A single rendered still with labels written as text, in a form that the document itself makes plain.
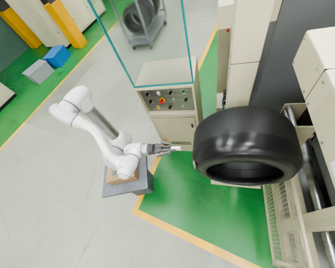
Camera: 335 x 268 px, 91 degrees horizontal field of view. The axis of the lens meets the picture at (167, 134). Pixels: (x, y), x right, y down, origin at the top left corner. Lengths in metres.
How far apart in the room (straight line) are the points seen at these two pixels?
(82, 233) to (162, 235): 1.11
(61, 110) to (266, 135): 1.22
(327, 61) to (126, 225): 2.36
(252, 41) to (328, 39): 0.25
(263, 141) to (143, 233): 1.88
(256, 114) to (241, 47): 0.32
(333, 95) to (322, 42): 0.24
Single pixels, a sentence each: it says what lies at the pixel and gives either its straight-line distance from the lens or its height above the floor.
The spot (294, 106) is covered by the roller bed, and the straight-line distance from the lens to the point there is 1.45.
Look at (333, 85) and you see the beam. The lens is 0.70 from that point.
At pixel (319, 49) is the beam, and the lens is 0.82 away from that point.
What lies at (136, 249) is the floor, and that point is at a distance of 2.40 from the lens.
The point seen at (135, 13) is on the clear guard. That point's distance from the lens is 1.22.
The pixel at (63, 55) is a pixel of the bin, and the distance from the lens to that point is 6.28.
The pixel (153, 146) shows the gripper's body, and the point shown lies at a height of 1.25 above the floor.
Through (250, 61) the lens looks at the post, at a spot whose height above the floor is 1.66.
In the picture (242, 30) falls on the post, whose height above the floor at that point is 1.81.
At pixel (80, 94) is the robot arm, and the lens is 1.36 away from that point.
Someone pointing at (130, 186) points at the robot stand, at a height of 0.65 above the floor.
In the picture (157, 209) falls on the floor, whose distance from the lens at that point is 2.34.
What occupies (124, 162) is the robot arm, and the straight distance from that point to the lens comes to 1.13.
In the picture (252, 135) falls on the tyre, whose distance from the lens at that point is 0.86.
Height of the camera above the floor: 2.22
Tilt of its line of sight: 55 degrees down
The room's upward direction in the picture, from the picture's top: 24 degrees counter-clockwise
